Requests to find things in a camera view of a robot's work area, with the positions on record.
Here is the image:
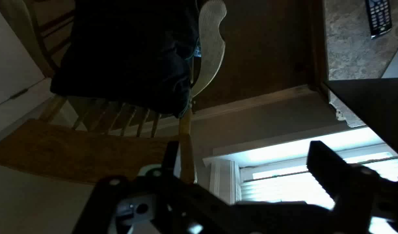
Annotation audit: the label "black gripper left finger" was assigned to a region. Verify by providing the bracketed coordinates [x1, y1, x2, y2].
[162, 141, 180, 176]

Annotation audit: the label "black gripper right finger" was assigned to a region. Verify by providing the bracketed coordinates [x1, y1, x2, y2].
[307, 141, 365, 210]

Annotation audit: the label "large black monitor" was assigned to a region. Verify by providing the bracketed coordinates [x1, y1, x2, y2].
[327, 78, 398, 154]

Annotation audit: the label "white window blinds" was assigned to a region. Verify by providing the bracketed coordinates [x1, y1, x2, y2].
[203, 126, 398, 234]

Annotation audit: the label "dark cloth on chair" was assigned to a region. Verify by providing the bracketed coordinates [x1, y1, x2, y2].
[51, 0, 199, 117]

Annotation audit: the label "wooden rocking chair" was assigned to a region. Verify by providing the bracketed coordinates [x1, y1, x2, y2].
[0, 0, 228, 184]

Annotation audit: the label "wooden side table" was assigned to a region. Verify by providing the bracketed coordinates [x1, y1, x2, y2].
[195, 0, 398, 110]

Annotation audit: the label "black remote control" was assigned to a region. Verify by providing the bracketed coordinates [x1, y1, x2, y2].
[365, 0, 393, 39]

